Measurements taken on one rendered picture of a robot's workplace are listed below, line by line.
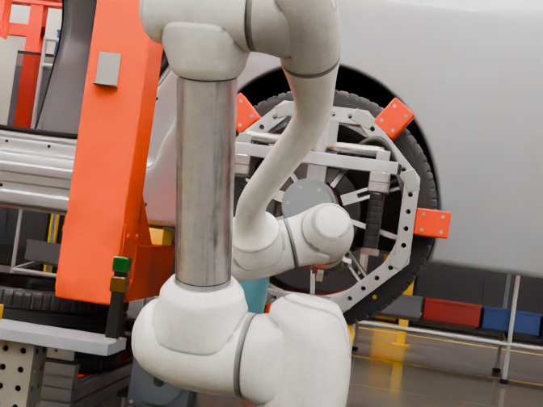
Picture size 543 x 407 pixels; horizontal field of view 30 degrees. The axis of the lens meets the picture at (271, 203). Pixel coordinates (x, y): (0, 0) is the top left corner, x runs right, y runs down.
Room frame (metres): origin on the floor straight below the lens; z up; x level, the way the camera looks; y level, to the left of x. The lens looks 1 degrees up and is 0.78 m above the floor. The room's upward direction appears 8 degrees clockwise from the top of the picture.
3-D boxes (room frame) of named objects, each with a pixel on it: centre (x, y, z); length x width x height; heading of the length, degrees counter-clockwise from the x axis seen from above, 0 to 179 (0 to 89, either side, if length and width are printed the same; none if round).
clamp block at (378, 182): (2.46, -0.25, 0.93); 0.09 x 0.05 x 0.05; 173
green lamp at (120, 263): (2.54, 0.35, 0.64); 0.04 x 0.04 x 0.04; 83
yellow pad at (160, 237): (3.27, 0.38, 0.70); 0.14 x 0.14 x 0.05; 83
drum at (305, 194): (2.62, -0.10, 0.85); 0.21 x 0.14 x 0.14; 173
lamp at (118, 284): (2.54, 0.35, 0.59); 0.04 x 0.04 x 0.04; 83
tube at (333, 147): (2.55, -0.19, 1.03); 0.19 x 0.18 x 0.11; 173
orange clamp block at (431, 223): (2.65, -0.42, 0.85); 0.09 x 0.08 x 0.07; 83
